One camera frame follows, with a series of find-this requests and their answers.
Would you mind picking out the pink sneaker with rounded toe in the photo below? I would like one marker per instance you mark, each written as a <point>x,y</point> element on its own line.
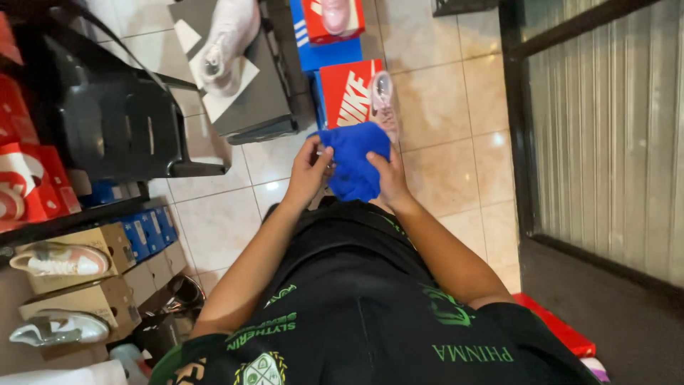
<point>335,15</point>

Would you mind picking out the dark grey door mat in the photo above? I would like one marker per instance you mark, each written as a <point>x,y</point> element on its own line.
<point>614,326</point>

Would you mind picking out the black framed glass door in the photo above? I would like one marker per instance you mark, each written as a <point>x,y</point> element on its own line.
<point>604,133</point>

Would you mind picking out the black plastic bag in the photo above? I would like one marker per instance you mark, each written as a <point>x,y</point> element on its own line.
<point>171,321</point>

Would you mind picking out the black display shelf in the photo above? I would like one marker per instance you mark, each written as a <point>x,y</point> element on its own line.
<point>69,216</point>

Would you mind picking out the white and pink sneaker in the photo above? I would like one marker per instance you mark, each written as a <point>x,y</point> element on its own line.
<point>59,261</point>

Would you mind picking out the blue striped shoe box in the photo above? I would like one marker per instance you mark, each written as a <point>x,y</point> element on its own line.
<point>326,51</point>

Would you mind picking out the grey shoe box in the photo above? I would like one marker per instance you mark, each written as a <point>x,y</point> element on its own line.
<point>256,91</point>

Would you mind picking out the person's black printed shirt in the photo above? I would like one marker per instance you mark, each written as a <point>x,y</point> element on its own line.
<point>352,321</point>

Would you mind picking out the stack of red shoe boxes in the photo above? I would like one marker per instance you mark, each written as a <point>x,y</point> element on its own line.
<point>24,171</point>

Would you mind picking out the brown cardboard shoe box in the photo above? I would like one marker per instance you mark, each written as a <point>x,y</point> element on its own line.
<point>101,305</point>
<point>107,246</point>
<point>157,272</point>

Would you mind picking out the blue cloth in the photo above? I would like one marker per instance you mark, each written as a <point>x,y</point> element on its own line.
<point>352,158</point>

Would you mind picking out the black metal grate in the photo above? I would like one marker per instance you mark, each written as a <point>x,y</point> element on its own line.
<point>464,6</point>

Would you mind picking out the row of blue shoe boxes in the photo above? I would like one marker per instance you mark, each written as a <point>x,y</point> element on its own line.
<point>147,230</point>

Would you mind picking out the white plastic bottle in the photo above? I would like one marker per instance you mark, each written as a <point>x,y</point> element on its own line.
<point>128,361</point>

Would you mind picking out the purple and white item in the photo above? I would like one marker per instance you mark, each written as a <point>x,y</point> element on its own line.
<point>596,369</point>

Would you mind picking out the person's right hand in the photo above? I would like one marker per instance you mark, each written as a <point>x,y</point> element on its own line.
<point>394,184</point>

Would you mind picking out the large red shoe box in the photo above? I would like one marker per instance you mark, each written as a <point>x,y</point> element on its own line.
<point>347,93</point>

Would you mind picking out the small red shoe box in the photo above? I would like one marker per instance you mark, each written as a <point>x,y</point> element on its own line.
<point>320,21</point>

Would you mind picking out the person's left hand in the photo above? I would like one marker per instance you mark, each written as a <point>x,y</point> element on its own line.
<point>304,176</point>

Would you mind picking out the pale pink slim sneaker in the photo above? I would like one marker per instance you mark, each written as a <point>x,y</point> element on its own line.
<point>383,104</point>

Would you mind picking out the red shoe box lid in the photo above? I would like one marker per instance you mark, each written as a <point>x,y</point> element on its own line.
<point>561,326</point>

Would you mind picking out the black plastic chair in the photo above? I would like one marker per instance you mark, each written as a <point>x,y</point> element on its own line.
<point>107,107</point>

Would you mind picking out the white and silver sneaker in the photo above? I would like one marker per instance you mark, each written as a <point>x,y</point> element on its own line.
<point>59,327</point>

